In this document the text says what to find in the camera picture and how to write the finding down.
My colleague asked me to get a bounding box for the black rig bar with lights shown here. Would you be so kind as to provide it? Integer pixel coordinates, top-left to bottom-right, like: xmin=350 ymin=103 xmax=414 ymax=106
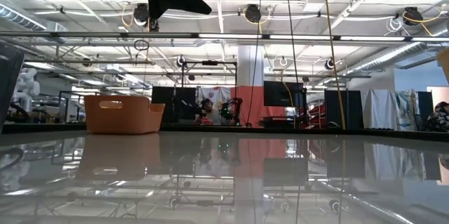
xmin=0 ymin=30 xmax=449 ymax=43

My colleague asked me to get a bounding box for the white and orange column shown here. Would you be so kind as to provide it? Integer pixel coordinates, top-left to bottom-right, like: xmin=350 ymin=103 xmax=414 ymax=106
xmin=229 ymin=44 xmax=287 ymax=127

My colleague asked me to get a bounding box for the white printed banner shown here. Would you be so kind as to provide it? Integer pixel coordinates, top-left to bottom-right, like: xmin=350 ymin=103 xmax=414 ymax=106
xmin=197 ymin=86 xmax=232 ymax=112

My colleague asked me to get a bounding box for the black divider panel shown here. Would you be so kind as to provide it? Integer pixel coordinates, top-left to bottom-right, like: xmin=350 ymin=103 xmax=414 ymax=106
xmin=151 ymin=86 xmax=197 ymax=125
xmin=324 ymin=89 xmax=364 ymax=130

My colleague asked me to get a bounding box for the person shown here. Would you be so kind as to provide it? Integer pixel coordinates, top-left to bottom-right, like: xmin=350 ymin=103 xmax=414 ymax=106
xmin=424 ymin=101 xmax=449 ymax=133
xmin=194 ymin=98 xmax=225 ymax=126

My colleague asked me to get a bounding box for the black monitor screen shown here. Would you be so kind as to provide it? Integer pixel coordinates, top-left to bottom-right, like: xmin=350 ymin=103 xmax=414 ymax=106
xmin=263 ymin=81 xmax=305 ymax=108

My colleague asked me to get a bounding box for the orange plastic basket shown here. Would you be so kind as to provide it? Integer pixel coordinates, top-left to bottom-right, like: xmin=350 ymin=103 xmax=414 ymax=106
xmin=83 ymin=94 xmax=166 ymax=136

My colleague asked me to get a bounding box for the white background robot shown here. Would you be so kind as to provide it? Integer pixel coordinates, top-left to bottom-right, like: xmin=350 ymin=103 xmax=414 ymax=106
xmin=13 ymin=67 xmax=41 ymax=113

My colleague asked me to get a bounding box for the white hanging cloth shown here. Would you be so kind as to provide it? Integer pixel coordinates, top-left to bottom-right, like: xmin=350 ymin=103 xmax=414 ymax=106
xmin=361 ymin=88 xmax=399 ymax=131

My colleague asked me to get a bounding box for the patterned hanging cloth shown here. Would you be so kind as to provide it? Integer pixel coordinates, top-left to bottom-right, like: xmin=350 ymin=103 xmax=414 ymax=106
xmin=396 ymin=89 xmax=421 ymax=132

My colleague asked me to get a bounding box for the black background rig frame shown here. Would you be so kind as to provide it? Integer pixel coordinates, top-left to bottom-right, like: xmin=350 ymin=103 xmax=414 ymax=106
xmin=180 ymin=60 xmax=239 ymax=90

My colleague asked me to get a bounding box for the thin black hanging cable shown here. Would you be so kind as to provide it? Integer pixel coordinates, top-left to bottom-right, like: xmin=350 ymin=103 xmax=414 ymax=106
xmin=245 ymin=0 xmax=264 ymax=127

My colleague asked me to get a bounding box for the long black hanging cable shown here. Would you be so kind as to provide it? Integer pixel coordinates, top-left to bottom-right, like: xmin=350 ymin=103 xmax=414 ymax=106
xmin=283 ymin=0 xmax=298 ymax=130

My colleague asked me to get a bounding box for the long yellow hanging cable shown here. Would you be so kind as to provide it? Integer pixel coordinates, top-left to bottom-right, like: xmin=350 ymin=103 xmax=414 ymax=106
xmin=321 ymin=0 xmax=347 ymax=131

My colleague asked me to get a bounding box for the black table frame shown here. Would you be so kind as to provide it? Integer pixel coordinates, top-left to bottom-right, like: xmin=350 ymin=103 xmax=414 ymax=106
xmin=0 ymin=121 xmax=449 ymax=143

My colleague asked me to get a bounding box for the silver ventilation duct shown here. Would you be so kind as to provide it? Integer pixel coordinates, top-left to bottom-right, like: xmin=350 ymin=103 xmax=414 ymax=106
xmin=0 ymin=3 xmax=48 ymax=32
xmin=345 ymin=29 xmax=449 ymax=76

